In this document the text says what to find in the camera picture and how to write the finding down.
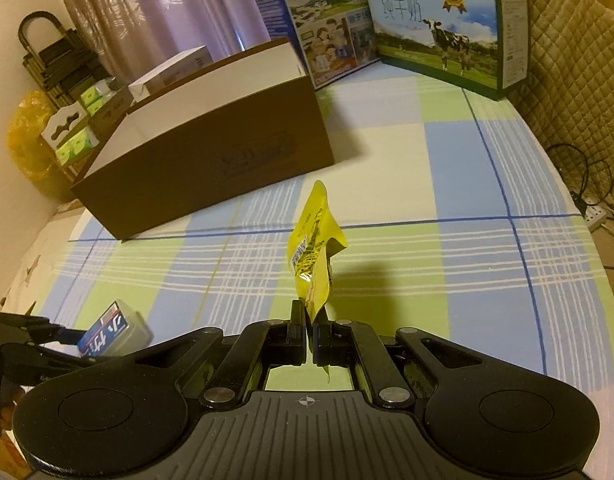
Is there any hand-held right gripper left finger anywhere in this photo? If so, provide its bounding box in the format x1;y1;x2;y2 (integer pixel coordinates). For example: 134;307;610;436
136;300;309;410

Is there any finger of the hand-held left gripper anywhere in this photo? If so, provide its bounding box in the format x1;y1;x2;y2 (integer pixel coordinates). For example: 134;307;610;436
0;311;89;346
0;341;109;387

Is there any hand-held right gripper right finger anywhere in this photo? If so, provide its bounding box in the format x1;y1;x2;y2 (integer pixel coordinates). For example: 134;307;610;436
310;309;481;409

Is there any clear box with blue label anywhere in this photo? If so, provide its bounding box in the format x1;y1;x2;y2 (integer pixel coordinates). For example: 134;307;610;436
77;300;154;361

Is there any yellow snack packet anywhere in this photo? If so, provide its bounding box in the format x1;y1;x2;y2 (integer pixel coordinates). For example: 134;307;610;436
286;180;349;386

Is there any brown cardboard box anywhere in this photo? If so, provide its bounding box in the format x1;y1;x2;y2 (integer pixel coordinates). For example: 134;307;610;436
70;37;335;241

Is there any beige printed bedsheet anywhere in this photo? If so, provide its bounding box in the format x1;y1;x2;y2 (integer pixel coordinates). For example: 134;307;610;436
0;200;88;316

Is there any yellow plastic bag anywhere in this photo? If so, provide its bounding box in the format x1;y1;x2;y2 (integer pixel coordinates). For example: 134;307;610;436
6;90;58;201

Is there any checked tablecloth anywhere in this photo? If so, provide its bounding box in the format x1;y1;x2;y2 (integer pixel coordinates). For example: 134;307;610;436
0;72;614;401

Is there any cardboard carton of tissue packs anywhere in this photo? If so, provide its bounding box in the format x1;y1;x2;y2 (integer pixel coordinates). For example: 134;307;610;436
40;80;133;171

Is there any black rack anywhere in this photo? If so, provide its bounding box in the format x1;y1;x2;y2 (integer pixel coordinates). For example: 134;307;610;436
17;12;113;111

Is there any small white box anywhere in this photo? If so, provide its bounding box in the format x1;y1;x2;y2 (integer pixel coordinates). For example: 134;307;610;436
128;45;213;98

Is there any white power strip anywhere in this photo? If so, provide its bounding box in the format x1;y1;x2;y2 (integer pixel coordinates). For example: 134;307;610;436
584;204;610;233

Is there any blue milk carton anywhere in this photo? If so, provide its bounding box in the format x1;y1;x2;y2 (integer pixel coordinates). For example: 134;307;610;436
242;0;383;91

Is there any cow print milk box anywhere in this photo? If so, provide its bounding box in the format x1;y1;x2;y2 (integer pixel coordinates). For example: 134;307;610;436
362;0;530;101

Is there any curtain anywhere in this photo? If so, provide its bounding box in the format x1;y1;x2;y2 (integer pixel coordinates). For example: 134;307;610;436
47;0;288;76

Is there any quilted chair cover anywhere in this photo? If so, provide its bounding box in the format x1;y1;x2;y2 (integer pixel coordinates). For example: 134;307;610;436
507;0;614;201

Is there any black cable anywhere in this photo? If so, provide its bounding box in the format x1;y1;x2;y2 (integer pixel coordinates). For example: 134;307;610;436
546;142;614;241

